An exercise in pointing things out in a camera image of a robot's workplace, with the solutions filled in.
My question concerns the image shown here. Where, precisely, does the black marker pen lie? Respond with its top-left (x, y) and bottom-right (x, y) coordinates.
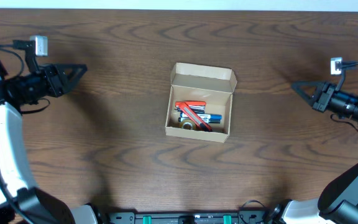
top-left (178, 118), bottom-right (221, 124)

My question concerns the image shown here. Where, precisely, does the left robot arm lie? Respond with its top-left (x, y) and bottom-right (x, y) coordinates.
top-left (0, 41), bottom-right (102, 223)

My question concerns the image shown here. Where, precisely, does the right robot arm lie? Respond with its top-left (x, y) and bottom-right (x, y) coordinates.
top-left (266, 82), bottom-right (358, 224)

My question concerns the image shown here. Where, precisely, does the orange utility knife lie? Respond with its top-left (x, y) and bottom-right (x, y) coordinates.
top-left (179, 103), bottom-right (213, 132)

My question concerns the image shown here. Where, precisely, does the blue marker pen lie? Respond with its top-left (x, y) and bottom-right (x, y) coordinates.
top-left (179, 113), bottom-right (222, 120)

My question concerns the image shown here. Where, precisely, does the yellow tape roll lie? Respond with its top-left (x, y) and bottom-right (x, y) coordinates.
top-left (178, 118), bottom-right (198, 130)

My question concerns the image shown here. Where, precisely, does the cardboard box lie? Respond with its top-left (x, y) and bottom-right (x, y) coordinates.
top-left (165, 62), bottom-right (237, 143)

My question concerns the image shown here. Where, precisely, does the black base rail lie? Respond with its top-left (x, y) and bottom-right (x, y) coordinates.
top-left (108, 209), bottom-right (274, 224)

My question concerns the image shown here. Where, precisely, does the red and black stapler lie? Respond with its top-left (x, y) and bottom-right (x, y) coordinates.
top-left (175, 101), bottom-right (206, 113)

